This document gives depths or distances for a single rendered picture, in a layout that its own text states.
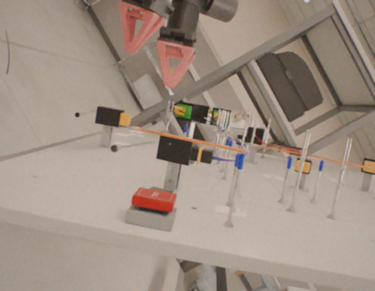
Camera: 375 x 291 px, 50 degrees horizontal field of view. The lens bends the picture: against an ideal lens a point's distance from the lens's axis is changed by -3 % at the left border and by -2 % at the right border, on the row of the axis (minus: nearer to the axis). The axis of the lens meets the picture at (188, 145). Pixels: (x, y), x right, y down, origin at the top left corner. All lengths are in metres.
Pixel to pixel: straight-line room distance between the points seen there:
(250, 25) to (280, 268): 7.95
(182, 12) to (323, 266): 0.50
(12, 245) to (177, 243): 0.40
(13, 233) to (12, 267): 0.07
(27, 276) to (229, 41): 7.70
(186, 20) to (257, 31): 7.58
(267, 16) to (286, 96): 6.69
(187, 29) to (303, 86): 1.07
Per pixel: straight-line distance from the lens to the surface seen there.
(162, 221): 0.49
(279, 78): 1.76
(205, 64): 8.21
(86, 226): 0.47
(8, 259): 0.76
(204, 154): 0.66
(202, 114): 1.43
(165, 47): 0.75
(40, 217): 0.49
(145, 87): 7.75
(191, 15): 0.78
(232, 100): 8.21
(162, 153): 0.67
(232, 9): 0.83
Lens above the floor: 1.22
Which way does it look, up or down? 6 degrees down
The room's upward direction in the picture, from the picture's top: 61 degrees clockwise
